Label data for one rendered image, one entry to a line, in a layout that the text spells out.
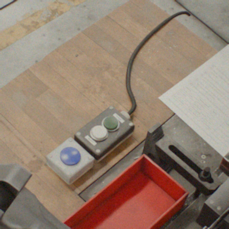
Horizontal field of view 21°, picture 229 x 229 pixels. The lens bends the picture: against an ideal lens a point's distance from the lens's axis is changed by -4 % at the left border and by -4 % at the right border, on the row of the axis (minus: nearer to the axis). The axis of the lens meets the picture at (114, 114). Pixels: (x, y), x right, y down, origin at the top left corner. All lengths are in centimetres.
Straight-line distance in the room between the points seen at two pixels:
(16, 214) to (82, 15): 208
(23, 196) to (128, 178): 52
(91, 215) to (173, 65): 42
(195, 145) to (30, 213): 65
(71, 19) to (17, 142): 151
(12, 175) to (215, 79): 78
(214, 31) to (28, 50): 82
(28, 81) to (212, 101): 40
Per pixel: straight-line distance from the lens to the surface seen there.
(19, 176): 74
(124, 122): 129
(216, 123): 136
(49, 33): 268
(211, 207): 116
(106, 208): 122
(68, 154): 123
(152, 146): 124
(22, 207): 74
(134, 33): 148
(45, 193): 123
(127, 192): 124
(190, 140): 133
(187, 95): 139
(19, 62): 258
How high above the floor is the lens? 199
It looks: 55 degrees down
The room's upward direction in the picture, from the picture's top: 9 degrees clockwise
